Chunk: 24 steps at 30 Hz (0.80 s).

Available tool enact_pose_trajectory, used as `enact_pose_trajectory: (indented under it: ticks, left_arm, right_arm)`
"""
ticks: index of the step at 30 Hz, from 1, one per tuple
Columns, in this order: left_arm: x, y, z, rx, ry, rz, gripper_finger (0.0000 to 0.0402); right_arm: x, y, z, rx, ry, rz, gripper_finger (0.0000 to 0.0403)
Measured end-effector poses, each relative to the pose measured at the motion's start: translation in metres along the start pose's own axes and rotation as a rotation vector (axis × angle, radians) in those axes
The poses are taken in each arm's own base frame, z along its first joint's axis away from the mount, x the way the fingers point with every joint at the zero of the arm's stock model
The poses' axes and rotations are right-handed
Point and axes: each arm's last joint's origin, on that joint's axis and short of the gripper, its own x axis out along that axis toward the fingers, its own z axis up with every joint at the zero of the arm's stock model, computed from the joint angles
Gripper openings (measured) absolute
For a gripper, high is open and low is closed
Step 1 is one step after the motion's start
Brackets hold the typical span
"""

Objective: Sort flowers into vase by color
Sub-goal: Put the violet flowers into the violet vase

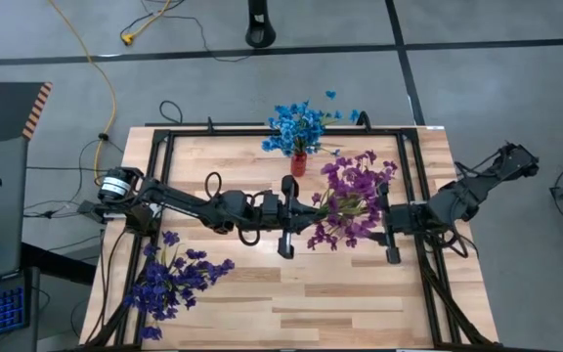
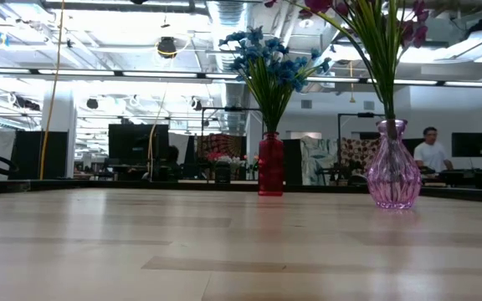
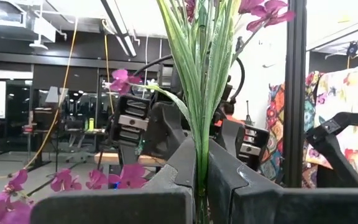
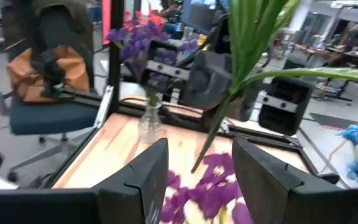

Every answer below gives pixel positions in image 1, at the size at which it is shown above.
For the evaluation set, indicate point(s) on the black curved hook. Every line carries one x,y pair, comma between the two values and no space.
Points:
362,115

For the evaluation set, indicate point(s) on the black power brick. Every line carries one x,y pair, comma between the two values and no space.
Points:
88,210

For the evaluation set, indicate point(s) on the black stand base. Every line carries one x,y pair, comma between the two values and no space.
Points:
260,34

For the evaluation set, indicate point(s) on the large black orange-striped mat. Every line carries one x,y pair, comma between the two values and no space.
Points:
3,112

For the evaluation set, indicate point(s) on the grey desk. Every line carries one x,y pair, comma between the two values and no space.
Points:
3,220

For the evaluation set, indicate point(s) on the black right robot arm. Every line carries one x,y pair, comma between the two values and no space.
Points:
477,190

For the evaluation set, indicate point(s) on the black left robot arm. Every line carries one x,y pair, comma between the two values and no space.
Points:
188,203

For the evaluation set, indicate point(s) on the red glass vase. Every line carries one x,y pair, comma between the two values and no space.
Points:
298,165

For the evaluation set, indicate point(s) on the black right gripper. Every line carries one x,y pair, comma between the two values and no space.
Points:
408,218

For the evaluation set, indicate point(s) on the black aluminium table frame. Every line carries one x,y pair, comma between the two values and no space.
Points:
223,132

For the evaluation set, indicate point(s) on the black desk base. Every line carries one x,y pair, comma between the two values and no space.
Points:
56,264

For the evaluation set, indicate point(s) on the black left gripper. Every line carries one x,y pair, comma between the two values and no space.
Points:
272,210

